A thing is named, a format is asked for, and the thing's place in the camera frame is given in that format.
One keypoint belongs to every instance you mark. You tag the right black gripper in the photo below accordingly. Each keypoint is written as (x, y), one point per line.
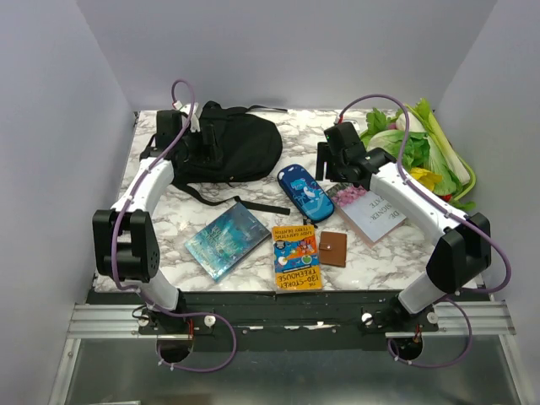
(323, 153)

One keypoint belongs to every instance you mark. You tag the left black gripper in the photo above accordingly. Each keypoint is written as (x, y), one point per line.
(210, 152)

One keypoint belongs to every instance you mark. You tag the black backpack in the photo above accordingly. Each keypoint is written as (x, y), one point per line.
(251, 145)

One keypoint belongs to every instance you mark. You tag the brown leather wallet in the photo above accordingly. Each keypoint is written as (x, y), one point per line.
(333, 249)

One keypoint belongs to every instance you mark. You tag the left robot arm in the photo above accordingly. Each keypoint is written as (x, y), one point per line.
(125, 244)

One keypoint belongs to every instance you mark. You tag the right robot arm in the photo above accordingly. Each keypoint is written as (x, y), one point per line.
(461, 249)

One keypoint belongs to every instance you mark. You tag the blue dinosaur pencil case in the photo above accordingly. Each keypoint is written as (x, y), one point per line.
(305, 193)

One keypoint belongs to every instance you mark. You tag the white book pink flowers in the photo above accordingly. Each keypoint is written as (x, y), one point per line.
(370, 216)

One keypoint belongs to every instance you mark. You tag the napa cabbage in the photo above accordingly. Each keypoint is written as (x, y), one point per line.
(416, 150)

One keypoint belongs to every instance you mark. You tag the green vegetable tray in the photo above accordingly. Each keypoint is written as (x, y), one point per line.
(450, 189)

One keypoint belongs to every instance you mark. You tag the white daikon radish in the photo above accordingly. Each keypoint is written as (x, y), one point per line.
(414, 124)

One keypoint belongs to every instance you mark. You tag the yellow flower vegetable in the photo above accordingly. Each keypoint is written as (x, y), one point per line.
(426, 178)

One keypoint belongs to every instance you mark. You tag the green celery stalk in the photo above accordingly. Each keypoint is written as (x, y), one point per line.
(424, 113)

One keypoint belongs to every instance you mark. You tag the orange treehouse book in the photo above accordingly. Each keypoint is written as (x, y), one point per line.
(296, 259)

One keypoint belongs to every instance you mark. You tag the teal fantasy book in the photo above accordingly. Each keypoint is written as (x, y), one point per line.
(226, 241)

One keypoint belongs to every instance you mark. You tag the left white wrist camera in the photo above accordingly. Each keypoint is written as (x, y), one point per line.
(191, 111)

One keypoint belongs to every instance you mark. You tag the aluminium mounting rail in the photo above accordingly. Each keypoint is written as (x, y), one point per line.
(482, 318)

